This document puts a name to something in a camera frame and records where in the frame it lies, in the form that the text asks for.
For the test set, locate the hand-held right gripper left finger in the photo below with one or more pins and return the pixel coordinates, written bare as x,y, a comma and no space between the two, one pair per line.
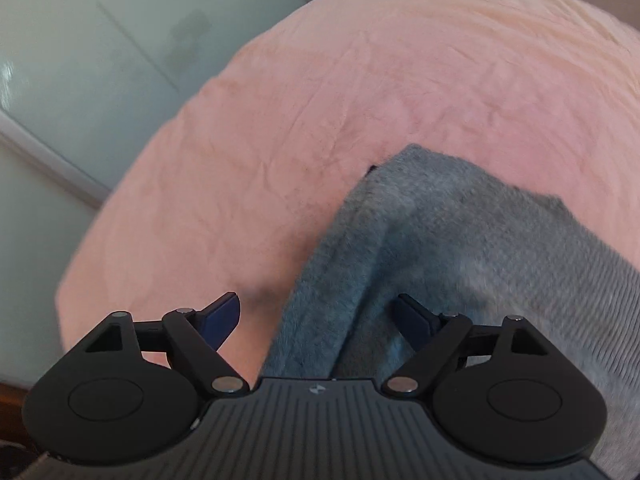
220,322

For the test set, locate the bed with pink sheet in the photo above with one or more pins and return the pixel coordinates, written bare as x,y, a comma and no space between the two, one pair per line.
350,85

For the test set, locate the grey knit sweater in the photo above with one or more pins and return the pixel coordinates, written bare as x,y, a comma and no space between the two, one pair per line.
450,240

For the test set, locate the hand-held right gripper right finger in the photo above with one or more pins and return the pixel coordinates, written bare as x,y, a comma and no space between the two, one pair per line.
412,322

